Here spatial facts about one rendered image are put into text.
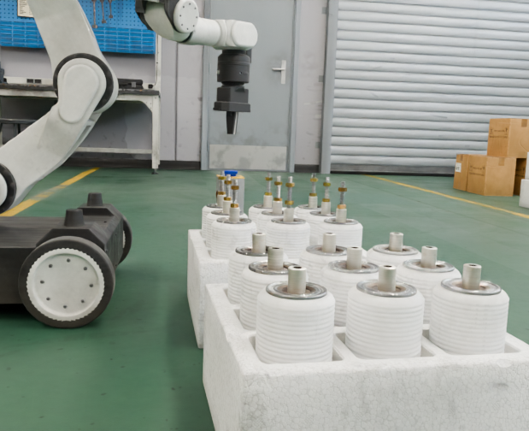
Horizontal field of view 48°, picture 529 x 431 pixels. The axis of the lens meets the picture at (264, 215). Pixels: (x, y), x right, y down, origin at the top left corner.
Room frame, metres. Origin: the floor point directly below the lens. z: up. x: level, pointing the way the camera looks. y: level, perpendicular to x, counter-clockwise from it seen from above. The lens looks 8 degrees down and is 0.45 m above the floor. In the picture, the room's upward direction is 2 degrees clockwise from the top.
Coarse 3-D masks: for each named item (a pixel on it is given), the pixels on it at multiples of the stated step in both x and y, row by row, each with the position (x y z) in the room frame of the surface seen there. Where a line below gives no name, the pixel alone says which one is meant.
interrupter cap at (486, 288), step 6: (444, 282) 0.77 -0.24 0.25; (450, 282) 0.77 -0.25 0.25; (456, 282) 0.78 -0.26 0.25; (480, 282) 0.78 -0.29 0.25; (486, 282) 0.78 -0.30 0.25; (450, 288) 0.74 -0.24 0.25; (456, 288) 0.75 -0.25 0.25; (462, 288) 0.74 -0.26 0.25; (480, 288) 0.76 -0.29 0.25; (486, 288) 0.75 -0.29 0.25; (492, 288) 0.75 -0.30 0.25; (498, 288) 0.75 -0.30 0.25; (468, 294) 0.73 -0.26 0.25; (474, 294) 0.73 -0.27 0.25; (480, 294) 0.72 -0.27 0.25; (486, 294) 0.73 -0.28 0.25; (492, 294) 0.73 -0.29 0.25
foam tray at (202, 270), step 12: (192, 240) 1.39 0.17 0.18; (204, 240) 1.41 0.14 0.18; (192, 252) 1.36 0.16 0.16; (204, 252) 1.26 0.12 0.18; (192, 264) 1.36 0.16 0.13; (204, 264) 1.16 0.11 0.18; (216, 264) 1.17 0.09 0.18; (192, 276) 1.35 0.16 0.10; (204, 276) 1.16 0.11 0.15; (216, 276) 1.17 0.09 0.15; (192, 288) 1.34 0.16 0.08; (204, 288) 1.16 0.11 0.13; (192, 300) 1.33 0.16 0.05; (192, 312) 1.33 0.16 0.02
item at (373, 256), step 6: (372, 252) 0.98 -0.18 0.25; (378, 252) 0.97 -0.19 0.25; (372, 258) 0.97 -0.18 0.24; (378, 258) 0.96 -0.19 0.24; (384, 258) 0.95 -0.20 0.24; (390, 258) 0.95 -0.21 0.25; (396, 258) 0.95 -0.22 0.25; (402, 258) 0.95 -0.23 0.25; (408, 258) 0.95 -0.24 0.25; (414, 258) 0.96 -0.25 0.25; (420, 258) 0.96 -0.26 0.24; (378, 264) 0.96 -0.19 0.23; (390, 264) 0.95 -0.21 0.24; (396, 264) 0.95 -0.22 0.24
